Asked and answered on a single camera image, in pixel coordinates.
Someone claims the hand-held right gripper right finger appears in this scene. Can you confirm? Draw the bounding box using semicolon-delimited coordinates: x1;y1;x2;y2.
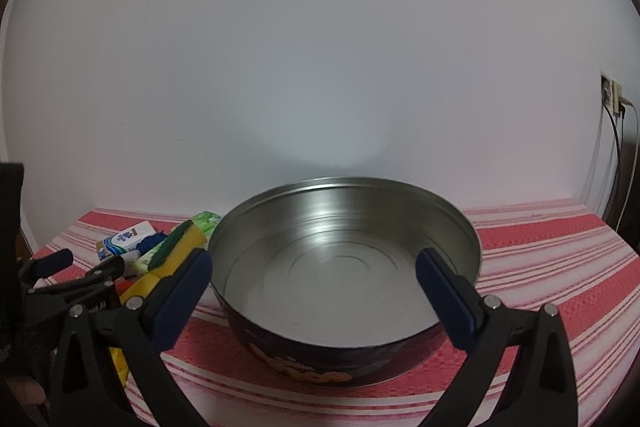
416;248;581;427

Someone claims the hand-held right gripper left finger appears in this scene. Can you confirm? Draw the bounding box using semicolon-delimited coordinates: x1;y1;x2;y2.
47;248;213;427

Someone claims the blue yarn bundle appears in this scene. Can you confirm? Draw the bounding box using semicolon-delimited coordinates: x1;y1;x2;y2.
137;230;169;254

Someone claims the red striped cloth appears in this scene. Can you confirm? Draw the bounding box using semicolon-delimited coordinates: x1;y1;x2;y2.
30;199;640;427

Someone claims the black cable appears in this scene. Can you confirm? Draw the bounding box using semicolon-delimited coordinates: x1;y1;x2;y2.
602;101;624;228

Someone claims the white blue tissue pack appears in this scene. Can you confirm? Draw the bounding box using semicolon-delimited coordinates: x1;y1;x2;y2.
96;220;154;264

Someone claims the wall socket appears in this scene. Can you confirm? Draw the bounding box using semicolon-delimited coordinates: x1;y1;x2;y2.
601;74;624;116

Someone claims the round metal tin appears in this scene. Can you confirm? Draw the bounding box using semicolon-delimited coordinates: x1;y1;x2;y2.
206;177;482;388

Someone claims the person's left hand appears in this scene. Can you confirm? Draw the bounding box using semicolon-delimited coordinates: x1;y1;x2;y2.
9;377;47;406

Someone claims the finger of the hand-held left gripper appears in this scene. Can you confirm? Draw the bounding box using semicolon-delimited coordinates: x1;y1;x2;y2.
27;255;126;305
19;249;74;281

